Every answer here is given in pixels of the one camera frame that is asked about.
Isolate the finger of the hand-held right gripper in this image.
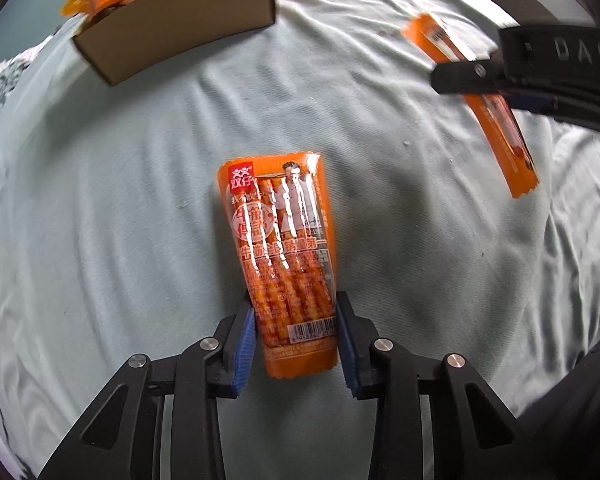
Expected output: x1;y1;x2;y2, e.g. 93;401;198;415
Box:
505;93;557;112
430;57;509;96

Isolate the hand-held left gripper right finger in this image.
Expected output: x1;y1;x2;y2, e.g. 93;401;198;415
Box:
335;291;546;480

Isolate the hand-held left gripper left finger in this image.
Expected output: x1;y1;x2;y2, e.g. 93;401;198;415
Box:
37;301;257;480

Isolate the orange stick snack packet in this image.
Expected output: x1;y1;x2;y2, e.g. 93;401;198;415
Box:
401;12;539;200
216;150;340;380

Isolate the brown cardboard box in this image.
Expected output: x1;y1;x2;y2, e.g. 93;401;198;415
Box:
71;0;277;87

